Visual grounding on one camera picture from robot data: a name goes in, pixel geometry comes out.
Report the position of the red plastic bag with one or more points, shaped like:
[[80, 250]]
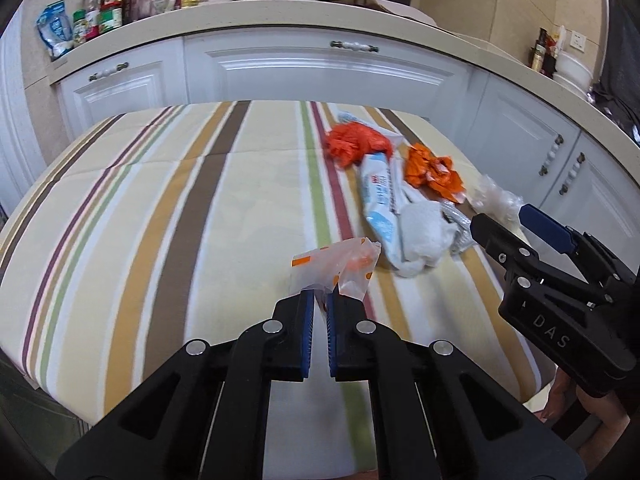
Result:
[[352, 142]]

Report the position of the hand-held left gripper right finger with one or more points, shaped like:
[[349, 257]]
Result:
[[332, 335]]

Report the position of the white cabinet door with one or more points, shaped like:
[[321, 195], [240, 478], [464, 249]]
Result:
[[510, 130], [605, 190]]

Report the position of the stacked white bowls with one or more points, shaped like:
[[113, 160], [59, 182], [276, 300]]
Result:
[[572, 72]]

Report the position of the clear crumpled plastic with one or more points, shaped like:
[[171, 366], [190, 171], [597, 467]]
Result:
[[495, 195]]

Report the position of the clear orange-printed plastic bag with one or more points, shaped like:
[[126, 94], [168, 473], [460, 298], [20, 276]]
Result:
[[350, 270]]

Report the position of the striped tablecloth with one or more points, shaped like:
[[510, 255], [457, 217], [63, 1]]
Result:
[[175, 210]]

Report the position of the blue white snack bag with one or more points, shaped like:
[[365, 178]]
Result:
[[54, 30]]

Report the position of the white blue plastic wrapper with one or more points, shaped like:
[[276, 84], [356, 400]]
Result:
[[382, 195]]

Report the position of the cluster of condiment bottles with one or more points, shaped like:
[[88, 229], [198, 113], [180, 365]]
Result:
[[115, 5]]

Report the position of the beige kitchen countertop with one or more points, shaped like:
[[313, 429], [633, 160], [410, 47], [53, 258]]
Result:
[[300, 15]]

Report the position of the narrow white cabinet drawer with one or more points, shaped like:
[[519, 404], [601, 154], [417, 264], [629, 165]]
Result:
[[140, 85]]

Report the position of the orange snack wrapper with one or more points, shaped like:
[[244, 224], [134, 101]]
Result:
[[425, 170]]

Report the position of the red dark packet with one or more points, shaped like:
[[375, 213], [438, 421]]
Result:
[[552, 52]]

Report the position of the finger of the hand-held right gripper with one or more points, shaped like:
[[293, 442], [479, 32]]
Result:
[[545, 230], [495, 237]]

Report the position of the silver foil wrapper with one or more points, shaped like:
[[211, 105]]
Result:
[[457, 220]]

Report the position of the wide white cabinet drawer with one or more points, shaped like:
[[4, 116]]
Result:
[[300, 75]]

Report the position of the dark sauce bottle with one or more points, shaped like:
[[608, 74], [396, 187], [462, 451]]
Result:
[[538, 52]]

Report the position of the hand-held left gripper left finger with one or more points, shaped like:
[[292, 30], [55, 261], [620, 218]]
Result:
[[307, 335]]

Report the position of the white wall socket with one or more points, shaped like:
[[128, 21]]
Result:
[[577, 41]]

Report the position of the white crumpled tissue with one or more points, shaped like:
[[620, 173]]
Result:
[[425, 235]]

